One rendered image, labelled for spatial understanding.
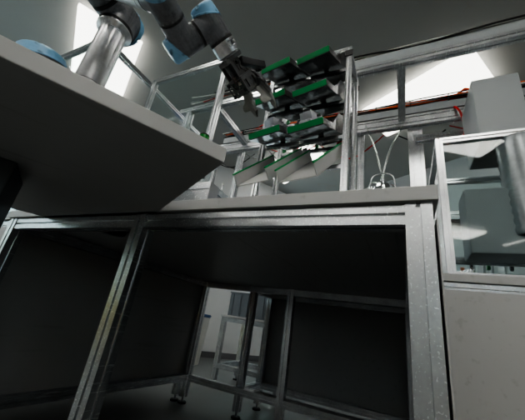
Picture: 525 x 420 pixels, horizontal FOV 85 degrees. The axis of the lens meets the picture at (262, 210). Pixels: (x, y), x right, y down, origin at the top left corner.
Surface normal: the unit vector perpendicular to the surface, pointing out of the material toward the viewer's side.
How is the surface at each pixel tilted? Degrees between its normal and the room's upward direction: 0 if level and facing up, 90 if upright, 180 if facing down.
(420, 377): 90
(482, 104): 90
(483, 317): 90
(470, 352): 90
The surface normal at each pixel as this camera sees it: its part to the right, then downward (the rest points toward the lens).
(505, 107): -0.41, -0.40
